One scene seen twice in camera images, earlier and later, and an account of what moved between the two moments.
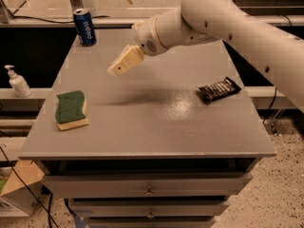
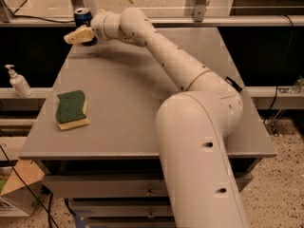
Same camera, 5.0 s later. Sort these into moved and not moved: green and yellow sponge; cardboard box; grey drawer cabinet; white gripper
Moved: white gripper
Not moved: cardboard box; grey drawer cabinet; green and yellow sponge
